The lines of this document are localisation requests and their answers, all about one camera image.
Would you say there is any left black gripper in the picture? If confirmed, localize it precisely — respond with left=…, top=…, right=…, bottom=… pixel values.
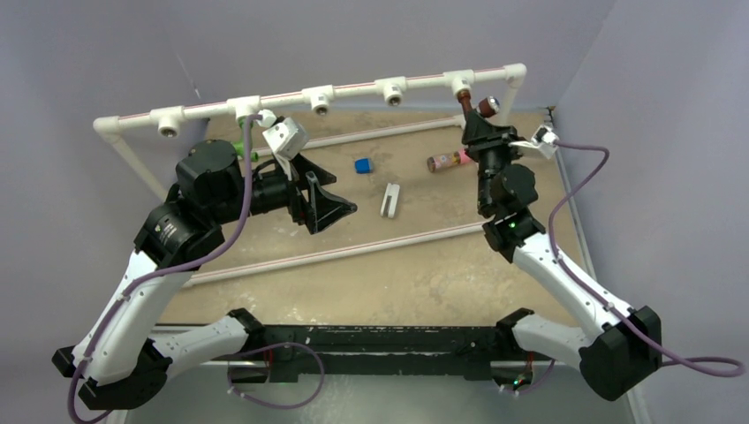
left=208, top=151, right=355, bottom=232

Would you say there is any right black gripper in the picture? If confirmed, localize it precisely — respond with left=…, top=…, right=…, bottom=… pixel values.
left=458, top=112, right=523, bottom=214

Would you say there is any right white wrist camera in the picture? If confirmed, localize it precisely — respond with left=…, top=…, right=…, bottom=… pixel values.
left=509, top=124, right=560, bottom=159

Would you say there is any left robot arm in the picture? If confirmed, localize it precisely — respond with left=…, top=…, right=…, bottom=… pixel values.
left=52, top=140, right=357, bottom=415

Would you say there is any green plastic faucet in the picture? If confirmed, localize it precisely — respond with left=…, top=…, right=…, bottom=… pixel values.
left=233, top=117, right=259, bottom=163

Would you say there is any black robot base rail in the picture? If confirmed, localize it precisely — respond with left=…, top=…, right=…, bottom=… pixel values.
left=226, top=325, right=544, bottom=382

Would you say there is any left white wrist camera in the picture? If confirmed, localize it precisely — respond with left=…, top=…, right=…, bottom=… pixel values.
left=255, top=110, right=309, bottom=181

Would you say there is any white staple box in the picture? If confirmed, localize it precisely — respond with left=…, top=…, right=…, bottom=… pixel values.
left=380, top=183, right=400, bottom=219

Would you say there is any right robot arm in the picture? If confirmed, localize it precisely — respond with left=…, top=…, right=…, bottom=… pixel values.
left=461, top=110, right=663, bottom=401

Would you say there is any blue paperclip box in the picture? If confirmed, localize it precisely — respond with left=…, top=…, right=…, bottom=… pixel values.
left=354, top=158, right=374, bottom=174

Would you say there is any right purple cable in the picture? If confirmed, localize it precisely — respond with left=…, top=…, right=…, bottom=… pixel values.
left=547, top=140, right=746, bottom=379

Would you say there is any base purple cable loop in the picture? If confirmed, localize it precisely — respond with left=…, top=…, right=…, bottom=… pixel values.
left=226, top=336, right=327, bottom=410

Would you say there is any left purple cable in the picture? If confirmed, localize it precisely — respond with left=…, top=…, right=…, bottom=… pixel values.
left=67, top=114, right=264, bottom=424

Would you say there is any pink capped clip jar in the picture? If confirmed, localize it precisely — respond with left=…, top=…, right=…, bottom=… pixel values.
left=426, top=149, right=472, bottom=173

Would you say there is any brown faucet with blue cap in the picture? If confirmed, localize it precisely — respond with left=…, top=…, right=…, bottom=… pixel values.
left=456, top=89, right=501, bottom=118

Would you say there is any white PVC pipe frame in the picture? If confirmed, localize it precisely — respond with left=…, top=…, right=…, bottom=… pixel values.
left=93, top=63, right=527, bottom=287

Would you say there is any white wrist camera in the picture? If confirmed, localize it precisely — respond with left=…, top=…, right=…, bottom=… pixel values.
left=509, top=124, right=560, bottom=159
left=255, top=110, right=309, bottom=181

